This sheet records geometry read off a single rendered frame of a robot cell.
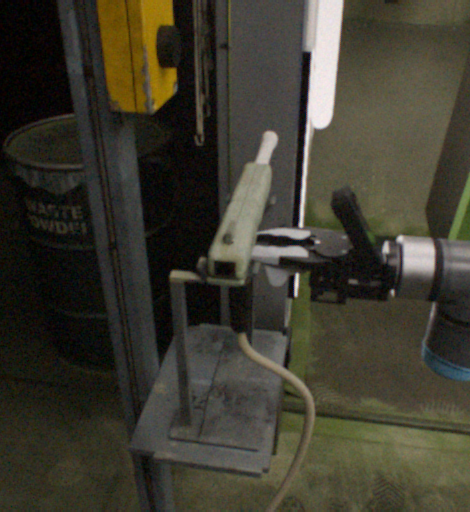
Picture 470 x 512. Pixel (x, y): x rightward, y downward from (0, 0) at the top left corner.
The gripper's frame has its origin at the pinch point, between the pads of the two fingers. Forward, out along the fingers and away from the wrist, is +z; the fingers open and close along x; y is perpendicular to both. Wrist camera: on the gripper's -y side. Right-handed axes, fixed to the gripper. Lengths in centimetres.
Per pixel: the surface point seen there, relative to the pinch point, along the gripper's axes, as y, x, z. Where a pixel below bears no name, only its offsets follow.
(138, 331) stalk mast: 16.6, -3.5, 18.3
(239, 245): -5.1, -9.9, 0.6
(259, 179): -5.2, 10.8, 0.9
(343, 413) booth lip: 105, 65, -24
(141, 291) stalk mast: 9.6, -1.9, 17.6
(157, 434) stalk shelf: 30.2, -12.2, 13.6
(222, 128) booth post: -1.4, 46.5, 13.8
